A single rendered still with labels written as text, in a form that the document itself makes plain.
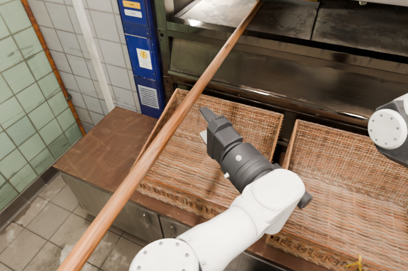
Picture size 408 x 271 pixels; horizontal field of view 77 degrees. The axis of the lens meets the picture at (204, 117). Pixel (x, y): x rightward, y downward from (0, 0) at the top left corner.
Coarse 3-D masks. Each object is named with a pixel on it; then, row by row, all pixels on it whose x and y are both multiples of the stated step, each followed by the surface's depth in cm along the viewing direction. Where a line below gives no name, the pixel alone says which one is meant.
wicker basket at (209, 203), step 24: (192, 120) 136; (168, 144) 138; (192, 144) 138; (264, 144) 126; (168, 168) 126; (192, 168) 126; (216, 168) 126; (144, 192) 115; (168, 192) 106; (192, 192) 102; (216, 192) 117
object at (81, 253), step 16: (240, 32) 99; (224, 48) 89; (208, 80) 76; (192, 96) 69; (176, 112) 64; (176, 128) 62; (160, 144) 57; (144, 160) 53; (128, 176) 50; (128, 192) 48; (112, 208) 45; (96, 224) 43; (80, 240) 41; (96, 240) 42; (80, 256) 40
